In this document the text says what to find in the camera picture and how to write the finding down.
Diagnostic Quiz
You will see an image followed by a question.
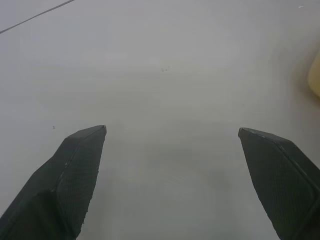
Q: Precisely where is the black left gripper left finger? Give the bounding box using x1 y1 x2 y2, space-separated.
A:
0 124 108 240

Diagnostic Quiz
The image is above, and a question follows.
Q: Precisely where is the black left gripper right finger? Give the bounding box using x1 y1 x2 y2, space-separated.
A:
237 127 320 240

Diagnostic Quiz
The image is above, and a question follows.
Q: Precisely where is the pale yellow object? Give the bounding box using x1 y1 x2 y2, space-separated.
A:
307 51 320 98

